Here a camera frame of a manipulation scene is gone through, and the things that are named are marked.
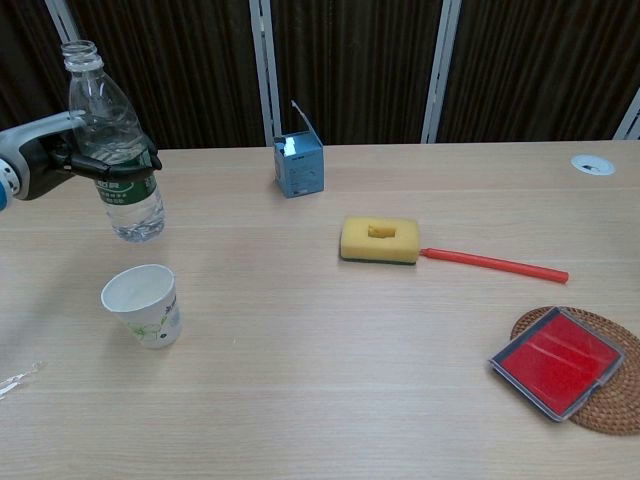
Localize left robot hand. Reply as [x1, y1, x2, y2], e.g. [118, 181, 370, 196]
[0, 112, 164, 202]

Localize transparent plastic water bottle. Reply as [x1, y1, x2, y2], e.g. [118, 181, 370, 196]
[60, 39, 167, 244]

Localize white paper cup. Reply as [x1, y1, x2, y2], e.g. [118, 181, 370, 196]
[100, 263, 184, 350]

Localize dark pleated partition panel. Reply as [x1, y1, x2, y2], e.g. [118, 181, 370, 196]
[67, 0, 267, 150]
[437, 0, 640, 145]
[0, 0, 69, 132]
[270, 0, 445, 147]

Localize blue open cardboard box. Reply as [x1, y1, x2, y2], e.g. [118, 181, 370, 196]
[272, 99, 326, 200]

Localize yellow sponge with hole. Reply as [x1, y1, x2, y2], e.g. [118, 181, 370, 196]
[339, 215, 422, 266]

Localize red plastic stick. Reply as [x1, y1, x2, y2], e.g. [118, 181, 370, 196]
[418, 246, 571, 286]

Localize red card in clear case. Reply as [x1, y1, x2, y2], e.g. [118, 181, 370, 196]
[488, 306, 627, 424]

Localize round woven rattan coaster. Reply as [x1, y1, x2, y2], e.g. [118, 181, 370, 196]
[509, 305, 640, 437]

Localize silver partition post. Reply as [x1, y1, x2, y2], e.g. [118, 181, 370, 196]
[248, 0, 283, 147]
[421, 0, 462, 145]
[612, 87, 640, 141]
[43, 0, 82, 49]

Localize white cable grommet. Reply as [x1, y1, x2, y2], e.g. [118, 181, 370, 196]
[570, 153, 617, 176]

